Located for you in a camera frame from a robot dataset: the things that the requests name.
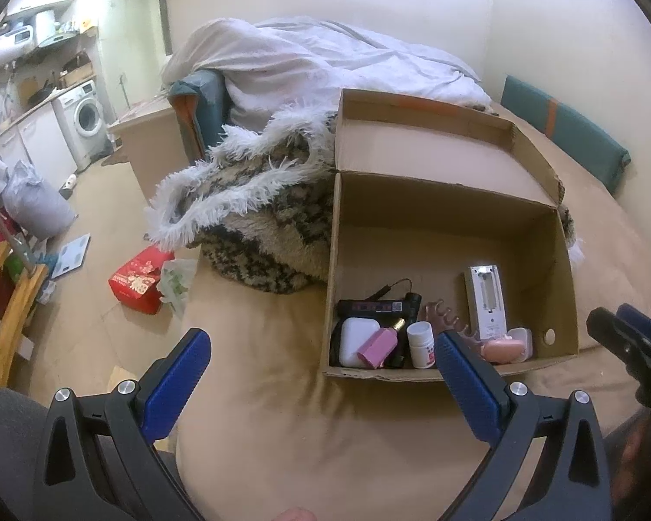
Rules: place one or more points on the pink soap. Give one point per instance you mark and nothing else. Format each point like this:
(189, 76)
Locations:
(502, 348)

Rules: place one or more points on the small brown carton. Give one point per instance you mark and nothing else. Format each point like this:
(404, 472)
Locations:
(78, 69)

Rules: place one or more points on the grey stuffed bag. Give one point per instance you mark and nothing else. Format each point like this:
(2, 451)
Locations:
(32, 206)

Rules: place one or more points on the teal cushion with orange stripe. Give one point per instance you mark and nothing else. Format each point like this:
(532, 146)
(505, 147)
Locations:
(575, 130)

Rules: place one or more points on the white pill bottle red label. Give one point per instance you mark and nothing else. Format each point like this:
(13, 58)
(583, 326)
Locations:
(420, 344)

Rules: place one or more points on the white water heater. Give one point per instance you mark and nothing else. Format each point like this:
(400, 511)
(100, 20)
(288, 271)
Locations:
(8, 40)

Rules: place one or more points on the white washing machine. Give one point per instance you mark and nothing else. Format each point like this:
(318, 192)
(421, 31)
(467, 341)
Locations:
(84, 119)

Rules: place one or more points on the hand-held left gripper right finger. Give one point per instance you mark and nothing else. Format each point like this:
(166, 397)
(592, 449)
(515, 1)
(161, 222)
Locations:
(466, 391)

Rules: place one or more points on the red gift box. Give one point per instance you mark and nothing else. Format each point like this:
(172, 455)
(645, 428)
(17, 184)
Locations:
(135, 282)

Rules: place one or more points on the bathroom scale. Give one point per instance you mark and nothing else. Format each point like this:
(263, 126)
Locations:
(71, 256)

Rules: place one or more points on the beige bedside cabinet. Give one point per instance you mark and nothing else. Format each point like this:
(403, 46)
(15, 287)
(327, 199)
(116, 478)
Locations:
(146, 141)

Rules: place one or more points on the small white bottle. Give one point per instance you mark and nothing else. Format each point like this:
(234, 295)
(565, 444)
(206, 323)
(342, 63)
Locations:
(69, 184)

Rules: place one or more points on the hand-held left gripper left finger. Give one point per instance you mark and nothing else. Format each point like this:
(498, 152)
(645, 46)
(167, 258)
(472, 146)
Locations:
(176, 385)

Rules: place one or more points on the white duvet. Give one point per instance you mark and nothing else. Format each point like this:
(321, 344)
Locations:
(304, 59)

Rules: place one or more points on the pink rectangular case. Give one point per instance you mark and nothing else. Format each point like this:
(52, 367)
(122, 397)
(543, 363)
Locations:
(378, 348)

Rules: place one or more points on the white green plastic bag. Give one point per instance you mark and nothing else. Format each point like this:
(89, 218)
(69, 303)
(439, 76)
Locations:
(176, 282)

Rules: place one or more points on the large cardboard box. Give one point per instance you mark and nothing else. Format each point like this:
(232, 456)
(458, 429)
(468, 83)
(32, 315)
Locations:
(412, 249)

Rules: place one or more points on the black device with sticker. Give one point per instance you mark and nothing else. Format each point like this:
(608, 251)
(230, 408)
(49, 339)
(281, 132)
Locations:
(366, 307)

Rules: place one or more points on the plain teal cushion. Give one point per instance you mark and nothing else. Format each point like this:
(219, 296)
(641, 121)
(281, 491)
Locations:
(206, 103)

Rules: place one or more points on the beige tall cupboard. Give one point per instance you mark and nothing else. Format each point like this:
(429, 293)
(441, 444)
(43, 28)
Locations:
(130, 38)

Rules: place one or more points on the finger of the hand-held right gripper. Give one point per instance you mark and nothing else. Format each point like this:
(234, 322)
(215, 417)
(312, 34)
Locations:
(643, 325)
(613, 331)

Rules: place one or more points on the white base cabinet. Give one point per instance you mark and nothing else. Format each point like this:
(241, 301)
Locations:
(43, 141)

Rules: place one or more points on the pink translucent comb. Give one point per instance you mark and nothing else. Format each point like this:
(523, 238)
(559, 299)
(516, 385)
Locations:
(439, 317)

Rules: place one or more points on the person's right forearm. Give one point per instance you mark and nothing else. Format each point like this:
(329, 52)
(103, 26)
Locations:
(648, 461)

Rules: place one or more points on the fluffy patterned blanket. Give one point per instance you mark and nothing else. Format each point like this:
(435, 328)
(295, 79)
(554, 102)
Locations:
(260, 217)

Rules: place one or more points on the black gold battery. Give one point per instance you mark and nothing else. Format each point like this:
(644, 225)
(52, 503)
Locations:
(398, 325)

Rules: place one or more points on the black flashlight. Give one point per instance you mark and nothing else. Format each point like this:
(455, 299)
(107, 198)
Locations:
(412, 304)

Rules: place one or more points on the white rectangular power adapter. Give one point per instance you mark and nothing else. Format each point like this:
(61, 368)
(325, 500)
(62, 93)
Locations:
(485, 304)

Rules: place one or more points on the white charger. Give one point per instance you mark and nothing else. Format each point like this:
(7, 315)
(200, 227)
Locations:
(355, 342)

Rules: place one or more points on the yellow wooden chair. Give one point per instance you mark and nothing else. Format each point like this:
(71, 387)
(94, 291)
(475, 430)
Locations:
(11, 325)

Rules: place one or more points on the white range hood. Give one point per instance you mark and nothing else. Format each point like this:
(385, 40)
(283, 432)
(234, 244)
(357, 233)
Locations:
(44, 27)

